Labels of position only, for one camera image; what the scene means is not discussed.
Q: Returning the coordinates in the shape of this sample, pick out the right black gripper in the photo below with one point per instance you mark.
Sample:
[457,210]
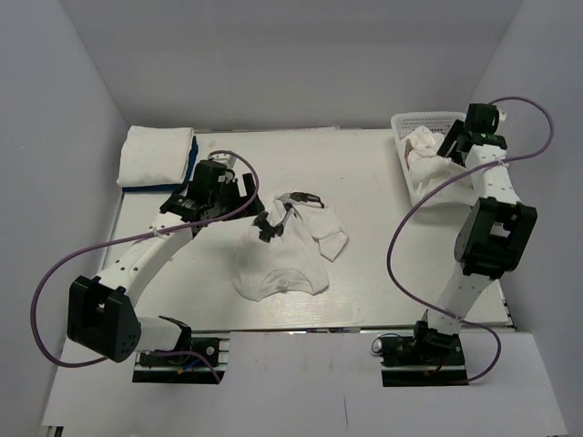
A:
[457,129]

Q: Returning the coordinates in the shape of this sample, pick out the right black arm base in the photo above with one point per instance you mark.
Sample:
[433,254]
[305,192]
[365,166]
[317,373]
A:
[423,359]

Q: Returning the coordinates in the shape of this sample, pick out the white red print t shirt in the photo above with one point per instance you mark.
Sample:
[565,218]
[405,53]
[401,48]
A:
[423,167]

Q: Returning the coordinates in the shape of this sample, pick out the folded white t shirt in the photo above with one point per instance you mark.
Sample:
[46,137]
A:
[147,139]

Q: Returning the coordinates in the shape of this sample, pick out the white robot print t shirt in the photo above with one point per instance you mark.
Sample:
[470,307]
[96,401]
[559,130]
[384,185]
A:
[286,246]

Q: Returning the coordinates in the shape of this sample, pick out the white plastic basket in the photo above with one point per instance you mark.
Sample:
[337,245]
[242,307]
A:
[461,192]

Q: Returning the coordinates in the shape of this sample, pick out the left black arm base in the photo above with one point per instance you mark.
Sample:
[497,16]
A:
[205,362]

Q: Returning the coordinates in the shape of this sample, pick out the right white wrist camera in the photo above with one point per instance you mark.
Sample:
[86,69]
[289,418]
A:
[502,114]

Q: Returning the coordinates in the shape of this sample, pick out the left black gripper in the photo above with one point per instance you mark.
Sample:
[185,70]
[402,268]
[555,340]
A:
[232,186]

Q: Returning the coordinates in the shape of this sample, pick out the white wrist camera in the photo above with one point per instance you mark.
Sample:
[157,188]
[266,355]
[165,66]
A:
[226,159]
[502,114]

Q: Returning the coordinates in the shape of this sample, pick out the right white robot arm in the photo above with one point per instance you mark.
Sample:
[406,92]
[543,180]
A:
[492,239]

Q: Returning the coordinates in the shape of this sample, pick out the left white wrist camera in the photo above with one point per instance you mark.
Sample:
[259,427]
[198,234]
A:
[226,159]

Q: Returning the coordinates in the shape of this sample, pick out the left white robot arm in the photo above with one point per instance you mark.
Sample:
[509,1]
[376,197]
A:
[102,314]

